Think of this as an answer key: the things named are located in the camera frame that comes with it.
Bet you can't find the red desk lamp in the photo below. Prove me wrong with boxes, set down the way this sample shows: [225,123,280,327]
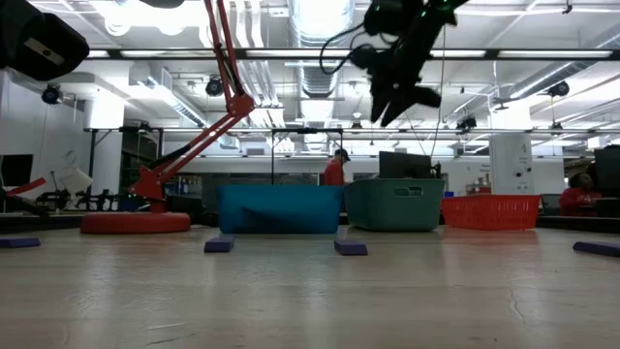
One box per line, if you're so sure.
[79,0,257,237]

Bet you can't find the black overhead crossbar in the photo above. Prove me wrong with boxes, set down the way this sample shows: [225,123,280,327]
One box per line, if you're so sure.
[86,47,620,61]

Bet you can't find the blue plastic bin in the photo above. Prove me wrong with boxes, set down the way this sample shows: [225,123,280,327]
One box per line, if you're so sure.
[216,184,344,236]

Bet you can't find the black ceiling spotlight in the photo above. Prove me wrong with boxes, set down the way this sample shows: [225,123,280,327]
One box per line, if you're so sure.
[41,82,63,106]
[204,76,225,97]
[546,80,571,98]
[454,114,479,135]

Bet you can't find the green plastic bin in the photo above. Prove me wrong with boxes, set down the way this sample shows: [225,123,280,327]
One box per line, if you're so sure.
[342,177,446,232]

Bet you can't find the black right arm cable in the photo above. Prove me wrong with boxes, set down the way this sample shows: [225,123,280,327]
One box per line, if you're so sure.
[318,22,370,76]

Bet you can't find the silver ceiling air duct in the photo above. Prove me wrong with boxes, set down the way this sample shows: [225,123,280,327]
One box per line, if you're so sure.
[289,0,356,48]

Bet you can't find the thin black stand frame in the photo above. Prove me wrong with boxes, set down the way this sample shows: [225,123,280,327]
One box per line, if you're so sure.
[270,128,344,186]

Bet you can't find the white square pillar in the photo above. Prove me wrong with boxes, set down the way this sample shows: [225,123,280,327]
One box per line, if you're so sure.
[488,134,534,196]

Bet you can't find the black aluminium table frame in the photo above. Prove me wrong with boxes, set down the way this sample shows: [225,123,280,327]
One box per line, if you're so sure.
[0,211,620,235]

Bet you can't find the red mesh basket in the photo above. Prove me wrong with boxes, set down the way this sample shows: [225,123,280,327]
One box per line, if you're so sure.
[441,194,542,231]

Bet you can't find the person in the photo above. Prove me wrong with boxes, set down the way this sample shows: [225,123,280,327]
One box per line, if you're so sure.
[559,172,605,218]
[323,147,351,187]

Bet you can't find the black background equipment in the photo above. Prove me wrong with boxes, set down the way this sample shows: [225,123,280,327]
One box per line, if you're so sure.
[33,187,120,213]

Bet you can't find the white background lamp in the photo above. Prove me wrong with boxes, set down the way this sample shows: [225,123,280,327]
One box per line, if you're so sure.
[58,148,94,196]

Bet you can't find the dark laptop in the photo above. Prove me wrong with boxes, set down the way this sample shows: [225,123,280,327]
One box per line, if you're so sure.
[540,193,563,217]

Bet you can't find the dark wall screen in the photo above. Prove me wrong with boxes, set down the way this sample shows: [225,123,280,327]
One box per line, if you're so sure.
[0,153,34,188]

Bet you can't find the purple rectangular eraser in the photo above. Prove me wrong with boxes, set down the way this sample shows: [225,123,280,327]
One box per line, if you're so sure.
[0,235,42,249]
[203,236,235,254]
[573,240,620,258]
[333,238,368,257]

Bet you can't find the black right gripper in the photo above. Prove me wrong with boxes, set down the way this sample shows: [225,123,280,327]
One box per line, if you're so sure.
[351,28,443,127]

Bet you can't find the dark background monitor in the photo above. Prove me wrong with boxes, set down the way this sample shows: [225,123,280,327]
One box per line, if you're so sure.
[593,147,620,198]

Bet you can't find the black computer monitor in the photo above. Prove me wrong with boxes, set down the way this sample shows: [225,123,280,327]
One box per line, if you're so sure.
[378,150,442,179]

